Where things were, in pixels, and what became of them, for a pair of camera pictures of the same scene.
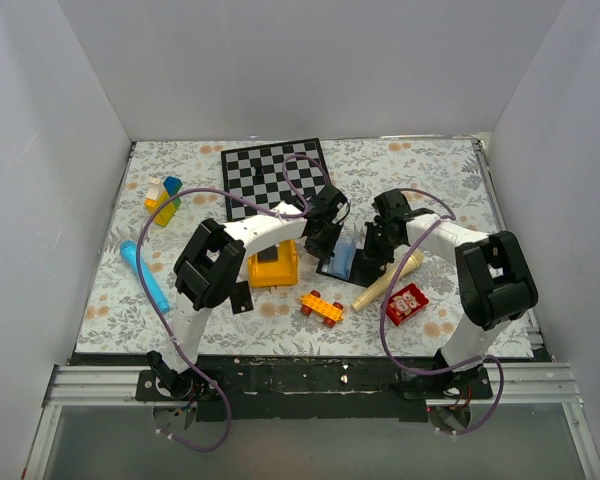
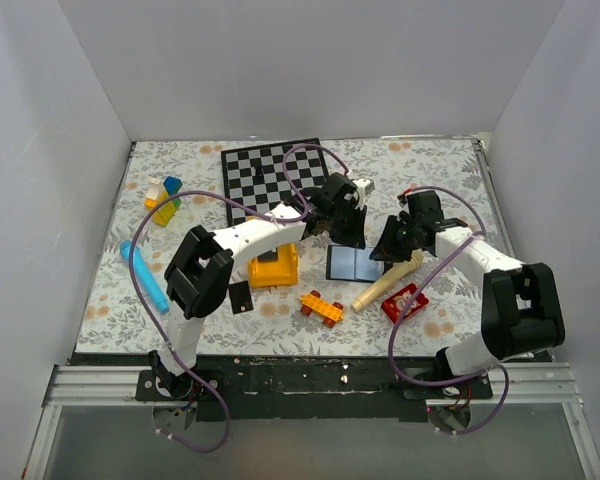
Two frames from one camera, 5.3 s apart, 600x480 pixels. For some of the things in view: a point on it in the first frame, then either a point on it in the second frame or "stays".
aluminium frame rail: (73, 385) stays
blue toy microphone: (129, 250) stays
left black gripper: (320, 253) to (356, 237)
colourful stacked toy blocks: (158, 192) stays
